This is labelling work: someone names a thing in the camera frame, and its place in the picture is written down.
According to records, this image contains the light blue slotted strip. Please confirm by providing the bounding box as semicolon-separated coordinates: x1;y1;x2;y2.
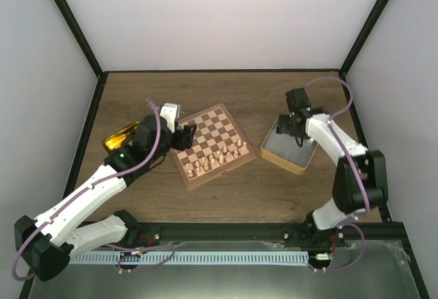
70;251;309;266

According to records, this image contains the light wooden chess piece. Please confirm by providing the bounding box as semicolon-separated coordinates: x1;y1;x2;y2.
209;155;217;168

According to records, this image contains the cream tin with light pieces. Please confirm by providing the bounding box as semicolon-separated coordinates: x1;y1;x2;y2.
260;116;318;175

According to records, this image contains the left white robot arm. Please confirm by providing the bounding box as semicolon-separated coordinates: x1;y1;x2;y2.
14;114;196;281

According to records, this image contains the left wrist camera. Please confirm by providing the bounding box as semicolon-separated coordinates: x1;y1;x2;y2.
159;103;181;133

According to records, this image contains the black enclosure frame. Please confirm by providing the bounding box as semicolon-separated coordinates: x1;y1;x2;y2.
18;0;430;299

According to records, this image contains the black mounting rail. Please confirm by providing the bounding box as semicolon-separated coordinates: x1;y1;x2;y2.
140;222;410;250

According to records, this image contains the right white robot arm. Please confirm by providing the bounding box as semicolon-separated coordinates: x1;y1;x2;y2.
276;88;388;246

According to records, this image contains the gold tin with dark pieces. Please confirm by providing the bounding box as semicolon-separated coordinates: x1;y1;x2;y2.
102;120;140;154

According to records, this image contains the wooden chessboard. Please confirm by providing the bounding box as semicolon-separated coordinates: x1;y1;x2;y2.
170;103;256;190

